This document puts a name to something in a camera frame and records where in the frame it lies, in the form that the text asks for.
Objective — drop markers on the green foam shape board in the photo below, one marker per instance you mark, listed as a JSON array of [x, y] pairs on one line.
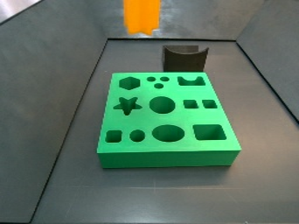
[[164, 122]]

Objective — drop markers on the black curved holder bracket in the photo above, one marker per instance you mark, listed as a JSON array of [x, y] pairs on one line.
[[184, 58]]

